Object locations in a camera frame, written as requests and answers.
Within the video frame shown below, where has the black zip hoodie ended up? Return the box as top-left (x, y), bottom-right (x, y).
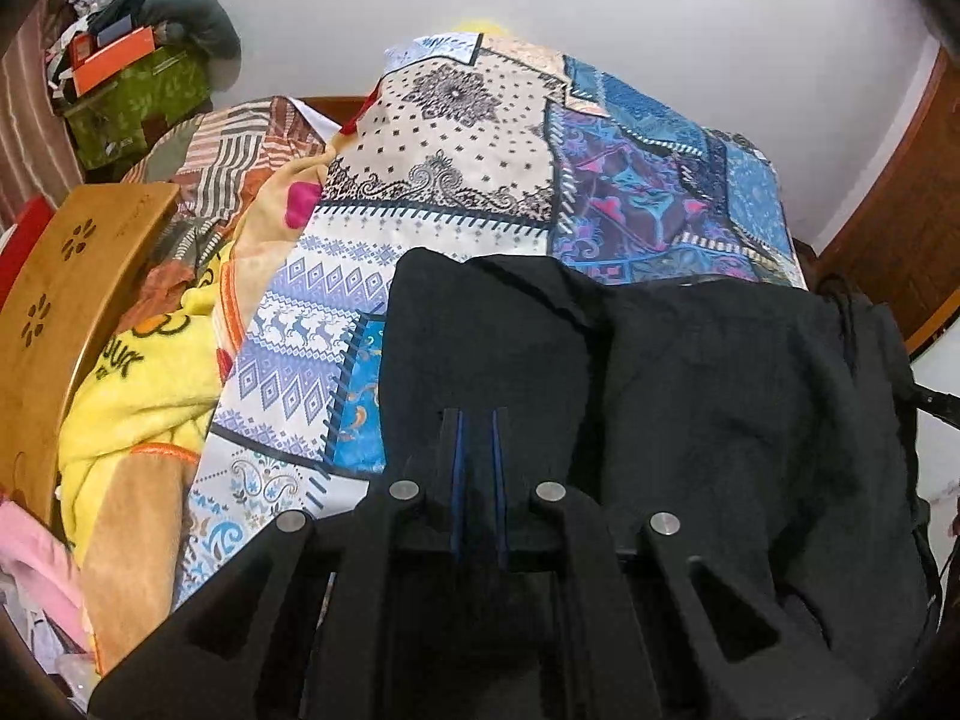
top-left (343, 249), bottom-right (940, 718)

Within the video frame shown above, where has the patchwork blue bed quilt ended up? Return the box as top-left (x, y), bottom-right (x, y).
top-left (174, 32), bottom-right (804, 600)

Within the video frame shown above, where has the yellow cartoon blanket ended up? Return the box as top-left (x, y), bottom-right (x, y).
top-left (59, 146), bottom-right (337, 674)

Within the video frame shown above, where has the striped brown pillow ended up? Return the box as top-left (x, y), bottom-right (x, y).
top-left (124, 96), bottom-right (340, 249)

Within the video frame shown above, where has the brown wooden door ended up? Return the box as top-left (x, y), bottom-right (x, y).
top-left (814, 50), bottom-right (960, 356)

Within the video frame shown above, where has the green patterned storage box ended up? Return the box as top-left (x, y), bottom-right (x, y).
top-left (64, 47), bottom-right (210, 171)

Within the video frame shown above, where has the grey stuffed pillow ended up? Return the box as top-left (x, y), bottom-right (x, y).
top-left (140, 0), bottom-right (242, 60)

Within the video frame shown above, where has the striped pink curtain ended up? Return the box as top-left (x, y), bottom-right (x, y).
top-left (2, 0), bottom-right (83, 229)

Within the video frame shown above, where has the orange flat box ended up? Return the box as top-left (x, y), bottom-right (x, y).
top-left (73, 26), bottom-right (155, 96)

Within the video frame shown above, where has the yellow ring pillow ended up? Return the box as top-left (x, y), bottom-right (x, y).
top-left (454, 18), bottom-right (512, 37)

